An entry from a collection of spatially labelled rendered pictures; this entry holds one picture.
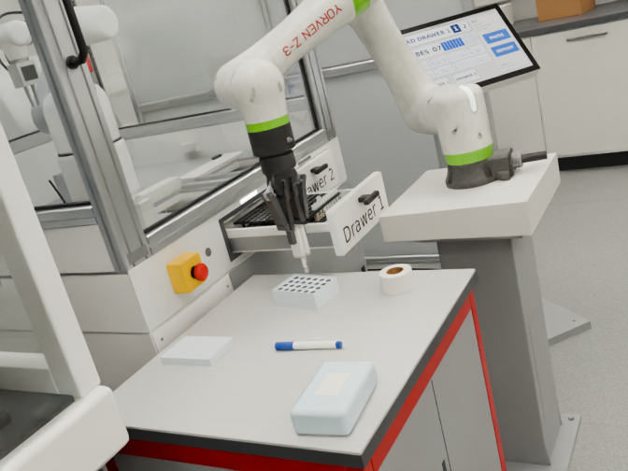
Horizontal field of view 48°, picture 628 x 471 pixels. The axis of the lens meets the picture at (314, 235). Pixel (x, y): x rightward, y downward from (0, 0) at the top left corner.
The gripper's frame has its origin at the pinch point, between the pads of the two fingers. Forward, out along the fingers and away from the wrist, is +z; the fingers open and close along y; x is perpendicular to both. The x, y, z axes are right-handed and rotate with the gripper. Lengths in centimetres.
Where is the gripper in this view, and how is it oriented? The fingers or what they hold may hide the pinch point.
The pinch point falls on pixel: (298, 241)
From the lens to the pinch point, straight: 155.1
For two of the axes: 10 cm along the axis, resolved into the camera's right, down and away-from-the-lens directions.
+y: -6.0, 3.9, -7.0
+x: 7.6, 0.2, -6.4
